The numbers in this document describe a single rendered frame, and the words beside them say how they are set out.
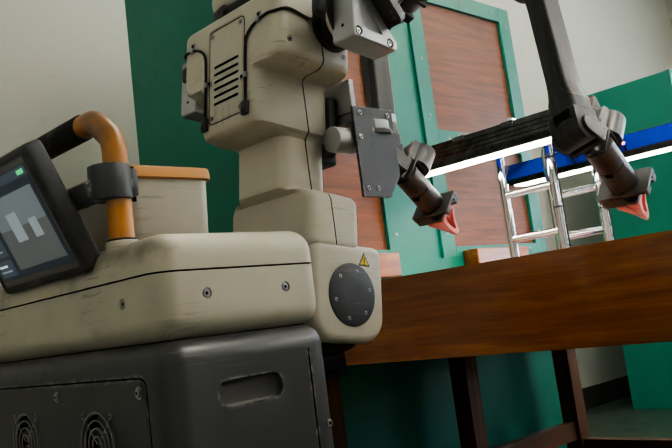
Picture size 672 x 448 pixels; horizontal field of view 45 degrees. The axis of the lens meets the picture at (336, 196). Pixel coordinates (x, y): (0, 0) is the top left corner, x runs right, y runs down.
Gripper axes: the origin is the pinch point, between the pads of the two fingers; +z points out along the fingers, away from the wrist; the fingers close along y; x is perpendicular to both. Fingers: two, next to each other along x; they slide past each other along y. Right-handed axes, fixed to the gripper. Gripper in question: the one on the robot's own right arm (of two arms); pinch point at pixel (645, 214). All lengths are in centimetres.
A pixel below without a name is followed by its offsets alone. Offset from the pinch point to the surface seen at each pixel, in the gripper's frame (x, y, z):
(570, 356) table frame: -38, 79, 98
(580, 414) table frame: -24, 79, 111
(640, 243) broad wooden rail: 16.7, -6.4, -9.7
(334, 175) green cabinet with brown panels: -27, 93, -11
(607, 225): -38, 35, 39
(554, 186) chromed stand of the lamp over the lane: -29.9, 35.5, 13.8
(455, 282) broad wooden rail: 18.0, 34.6, -8.2
